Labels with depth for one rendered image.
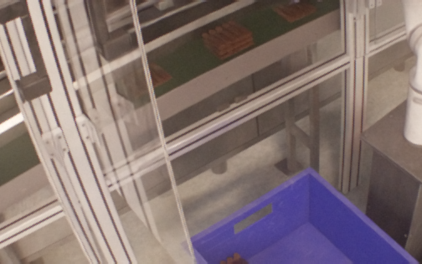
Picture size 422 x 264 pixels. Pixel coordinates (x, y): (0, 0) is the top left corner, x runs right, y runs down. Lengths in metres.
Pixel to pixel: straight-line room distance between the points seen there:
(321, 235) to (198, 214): 0.55
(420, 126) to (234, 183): 0.93
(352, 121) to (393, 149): 0.42
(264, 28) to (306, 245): 0.61
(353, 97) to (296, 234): 0.44
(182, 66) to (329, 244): 0.64
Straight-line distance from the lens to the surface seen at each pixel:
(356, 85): 1.77
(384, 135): 1.49
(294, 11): 1.67
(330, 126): 2.33
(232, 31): 1.54
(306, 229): 1.70
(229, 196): 2.10
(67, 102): 1.23
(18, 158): 1.45
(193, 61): 1.54
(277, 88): 1.56
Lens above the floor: 1.56
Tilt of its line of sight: 42 degrees down
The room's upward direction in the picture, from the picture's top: 9 degrees counter-clockwise
